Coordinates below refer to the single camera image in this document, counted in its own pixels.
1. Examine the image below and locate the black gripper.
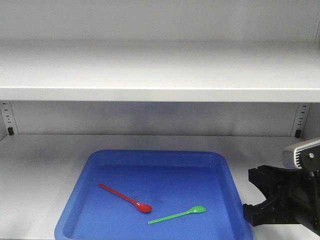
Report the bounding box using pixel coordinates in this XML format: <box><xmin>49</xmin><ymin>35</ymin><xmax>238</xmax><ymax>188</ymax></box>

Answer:
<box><xmin>242</xmin><ymin>165</ymin><xmax>320</xmax><ymax>235</ymax></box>

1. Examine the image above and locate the green plastic spoon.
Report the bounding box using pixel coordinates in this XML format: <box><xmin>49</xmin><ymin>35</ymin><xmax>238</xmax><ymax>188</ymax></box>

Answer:
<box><xmin>148</xmin><ymin>205</ymin><xmax>207</xmax><ymax>225</ymax></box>

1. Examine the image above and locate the red plastic spoon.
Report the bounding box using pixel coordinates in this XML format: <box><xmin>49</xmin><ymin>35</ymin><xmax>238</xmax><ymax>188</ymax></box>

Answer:
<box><xmin>98</xmin><ymin>183</ymin><xmax>153</xmax><ymax>213</ymax></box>

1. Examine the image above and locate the grey upper cabinet shelf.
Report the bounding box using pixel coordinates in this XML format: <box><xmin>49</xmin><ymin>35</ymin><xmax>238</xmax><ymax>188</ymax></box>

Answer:
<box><xmin>0</xmin><ymin>40</ymin><xmax>320</xmax><ymax>103</ymax></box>

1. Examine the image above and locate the blue plastic tray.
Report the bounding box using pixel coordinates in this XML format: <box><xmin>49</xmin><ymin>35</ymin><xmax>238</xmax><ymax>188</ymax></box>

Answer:
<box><xmin>54</xmin><ymin>150</ymin><xmax>253</xmax><ymax>240</ymax></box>

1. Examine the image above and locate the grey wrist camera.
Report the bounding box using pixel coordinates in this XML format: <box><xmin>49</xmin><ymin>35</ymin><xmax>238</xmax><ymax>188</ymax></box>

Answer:
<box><xmin>282</xmin><ymin>138</ymin><xmax>320</xmax><ymax>172</ymax></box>

